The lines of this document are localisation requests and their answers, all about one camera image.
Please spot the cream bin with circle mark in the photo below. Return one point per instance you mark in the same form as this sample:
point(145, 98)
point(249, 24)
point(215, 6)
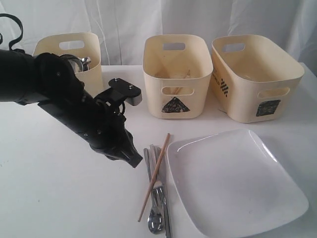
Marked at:
point(92, 78)

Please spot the cream bin with triangle mark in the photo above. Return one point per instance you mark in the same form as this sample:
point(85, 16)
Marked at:
point(176, 98)

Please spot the steel spoon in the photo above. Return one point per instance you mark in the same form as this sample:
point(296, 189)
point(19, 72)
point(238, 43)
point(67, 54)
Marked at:
point(155, 219)

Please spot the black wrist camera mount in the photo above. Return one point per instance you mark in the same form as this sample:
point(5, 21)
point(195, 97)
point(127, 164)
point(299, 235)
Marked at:
point(121, 91)

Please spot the steel knife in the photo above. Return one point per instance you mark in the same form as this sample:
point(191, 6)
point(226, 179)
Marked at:
point(162, 179)

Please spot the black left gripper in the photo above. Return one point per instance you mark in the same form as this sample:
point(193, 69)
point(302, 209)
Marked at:
point(101, 124)

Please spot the white square plate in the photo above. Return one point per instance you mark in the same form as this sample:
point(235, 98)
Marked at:
point(232, 186)

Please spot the cream bin with square mark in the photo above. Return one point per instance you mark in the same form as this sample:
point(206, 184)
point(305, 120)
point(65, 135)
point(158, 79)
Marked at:
point(253, 78)

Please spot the steel fork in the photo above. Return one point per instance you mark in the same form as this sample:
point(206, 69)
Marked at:
point(158, 194)

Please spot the steel mug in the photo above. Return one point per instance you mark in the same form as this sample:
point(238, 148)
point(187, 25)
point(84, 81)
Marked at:
point(78, 64)

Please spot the wooden chopstick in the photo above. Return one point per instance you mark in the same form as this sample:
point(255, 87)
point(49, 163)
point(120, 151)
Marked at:
point(164, 74)
point(154, 176)

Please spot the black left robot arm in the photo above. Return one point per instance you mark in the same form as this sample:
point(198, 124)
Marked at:
point(50, 82)

